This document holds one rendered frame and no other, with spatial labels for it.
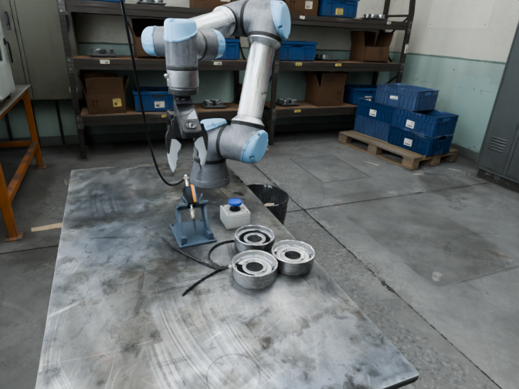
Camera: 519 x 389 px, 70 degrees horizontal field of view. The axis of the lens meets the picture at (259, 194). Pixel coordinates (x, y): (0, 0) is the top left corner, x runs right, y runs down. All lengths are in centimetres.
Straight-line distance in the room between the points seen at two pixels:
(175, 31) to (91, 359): 68
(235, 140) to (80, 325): 72
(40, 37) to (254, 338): 407
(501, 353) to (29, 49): 446
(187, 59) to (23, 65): 370
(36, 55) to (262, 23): 345
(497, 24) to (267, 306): 464
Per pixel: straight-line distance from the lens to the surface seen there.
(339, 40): 563
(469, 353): 210
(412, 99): 452
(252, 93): 126
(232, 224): 106
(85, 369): 74
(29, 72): 454
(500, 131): 436
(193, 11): 421
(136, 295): 85
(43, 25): 449
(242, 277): 83
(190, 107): 93
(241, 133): 123
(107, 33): 471
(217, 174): 133
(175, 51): 92
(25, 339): 209
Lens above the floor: 133
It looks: 24 degrees down
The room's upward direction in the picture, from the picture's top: 3 degrees clockwise
